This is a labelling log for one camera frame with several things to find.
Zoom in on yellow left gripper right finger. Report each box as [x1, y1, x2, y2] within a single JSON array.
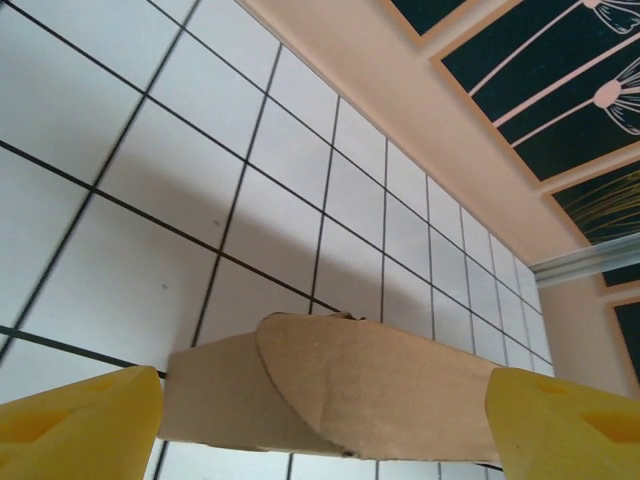
[[484, 367, 640, 480]]

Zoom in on brown cardboard box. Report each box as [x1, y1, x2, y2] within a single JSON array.
[[157, 310, 506, 464]]

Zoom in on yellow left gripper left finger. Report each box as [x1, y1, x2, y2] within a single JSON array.
[[0, 365, 166, 480]]

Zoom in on aluminium frame post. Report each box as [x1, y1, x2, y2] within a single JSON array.
[[532, 233, 640, 289]]

